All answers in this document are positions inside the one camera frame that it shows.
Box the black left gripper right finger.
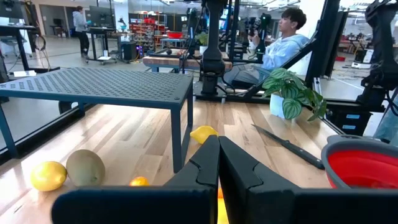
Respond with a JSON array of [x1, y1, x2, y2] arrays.
[[218, 136, 398, 224]]

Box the dark background monitor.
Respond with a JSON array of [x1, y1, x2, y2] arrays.
[[88, 5, 115, 29]]

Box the shelf with red bins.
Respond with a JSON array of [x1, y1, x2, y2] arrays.
[[128, 11, 168, 47]]

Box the small background potted plant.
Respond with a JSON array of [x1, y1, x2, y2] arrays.
[[195, 32, 210, 55]]

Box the green plant in white pot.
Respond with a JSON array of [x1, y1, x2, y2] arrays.
[[261, 67, 328, 122]]

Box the black computer tower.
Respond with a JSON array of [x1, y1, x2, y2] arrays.
[[120, 41, 138, 62]]

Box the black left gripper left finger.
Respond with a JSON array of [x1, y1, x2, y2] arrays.
[[51, 135, 221, 224]]

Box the black teleoperation handle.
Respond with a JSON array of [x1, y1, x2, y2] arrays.
[[247, 12, 272, 54]]

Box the black perforated metal riser stand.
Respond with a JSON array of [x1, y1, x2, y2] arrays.
[[0, 67, 195, 174]]

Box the brown green plastic kiwi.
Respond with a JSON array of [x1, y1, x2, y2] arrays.
[[65, 149, 106, 187]]

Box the wooden workbench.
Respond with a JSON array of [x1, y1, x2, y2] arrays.
[[142, 55, 234, 73]]

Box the person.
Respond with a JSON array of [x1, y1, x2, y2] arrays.
[[72, 5, 91, 58], [223, 7, 312, 91]]

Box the black storage boxes blue labels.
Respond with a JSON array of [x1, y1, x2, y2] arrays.
[[325, 107, 373, 136]]

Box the orange plastic pear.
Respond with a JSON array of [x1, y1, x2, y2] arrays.
[[129, 175, 150, 187]]

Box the black rolling desk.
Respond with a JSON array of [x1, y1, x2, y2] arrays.
[[81, 27, 118, 65]]

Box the red collapsible colander grey rim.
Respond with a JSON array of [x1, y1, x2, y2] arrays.
[[321, 134, 398, 190]]

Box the black background desk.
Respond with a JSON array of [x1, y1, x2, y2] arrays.
[[0, 24, 60, 74]]

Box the black kitchen knife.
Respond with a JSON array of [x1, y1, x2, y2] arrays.
[[251, 123, 326, 170]]

